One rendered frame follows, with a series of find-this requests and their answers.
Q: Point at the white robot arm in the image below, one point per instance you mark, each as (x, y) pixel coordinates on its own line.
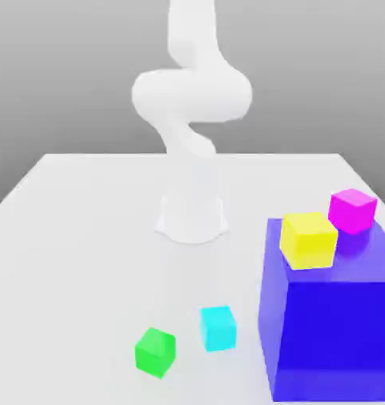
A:
(192, 95)

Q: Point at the small magenta cube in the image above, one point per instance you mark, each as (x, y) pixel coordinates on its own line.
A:
(351, 212)

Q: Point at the small green cube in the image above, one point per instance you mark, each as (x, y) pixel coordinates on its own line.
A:
(154, 352)

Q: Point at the large blue box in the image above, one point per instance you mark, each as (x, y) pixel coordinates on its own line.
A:
(334, 335)

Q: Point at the small cyan cube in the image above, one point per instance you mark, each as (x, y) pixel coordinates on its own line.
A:
(218, 329)

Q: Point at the small yellow cube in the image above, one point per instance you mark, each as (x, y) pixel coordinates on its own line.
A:
(307, 242)

